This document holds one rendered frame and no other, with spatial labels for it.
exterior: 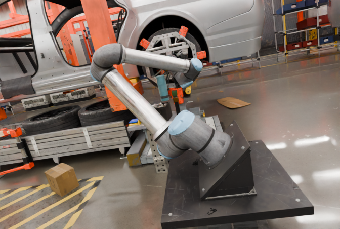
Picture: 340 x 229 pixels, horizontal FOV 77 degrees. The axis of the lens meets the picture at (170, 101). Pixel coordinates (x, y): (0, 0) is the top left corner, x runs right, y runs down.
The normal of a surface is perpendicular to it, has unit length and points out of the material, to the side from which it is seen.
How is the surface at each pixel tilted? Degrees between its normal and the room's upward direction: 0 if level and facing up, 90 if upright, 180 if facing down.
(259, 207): 0
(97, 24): 90
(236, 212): 0
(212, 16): 90
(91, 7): 90
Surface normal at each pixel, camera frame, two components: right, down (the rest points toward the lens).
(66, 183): 0.76, 0.00
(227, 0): -0.10, 0.26
